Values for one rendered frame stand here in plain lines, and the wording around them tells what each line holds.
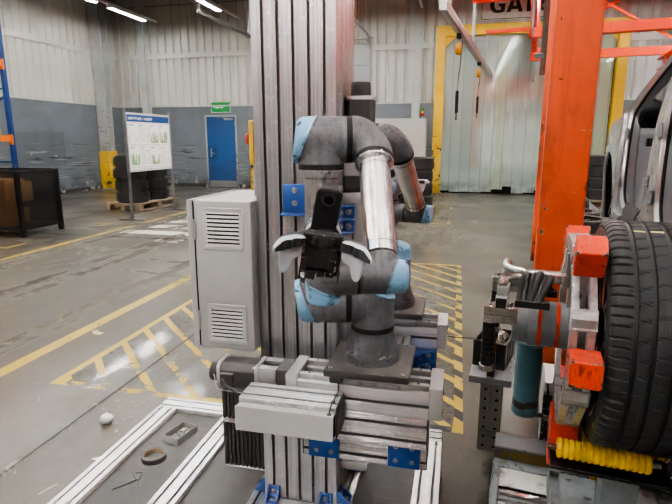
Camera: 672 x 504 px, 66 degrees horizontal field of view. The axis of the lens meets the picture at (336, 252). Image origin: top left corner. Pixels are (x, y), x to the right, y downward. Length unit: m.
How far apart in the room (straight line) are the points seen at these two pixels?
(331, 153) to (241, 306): 0.58
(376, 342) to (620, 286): 0.62
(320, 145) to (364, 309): 0.43
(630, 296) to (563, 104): 0.92
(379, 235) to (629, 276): 0.65
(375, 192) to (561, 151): 1.08
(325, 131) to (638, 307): 0.86
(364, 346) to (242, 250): 0.47
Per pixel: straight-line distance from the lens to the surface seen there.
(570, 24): 2.17
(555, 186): 2.14
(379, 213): 1.16
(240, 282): 1.60
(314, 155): 1.29
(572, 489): 2.14
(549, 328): 1.68
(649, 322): 1.44
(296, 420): 1.39
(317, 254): 0.89
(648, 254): 1.52
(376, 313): 1.37
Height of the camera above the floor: 1.40
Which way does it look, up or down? 12 degrees down
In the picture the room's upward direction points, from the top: straight up
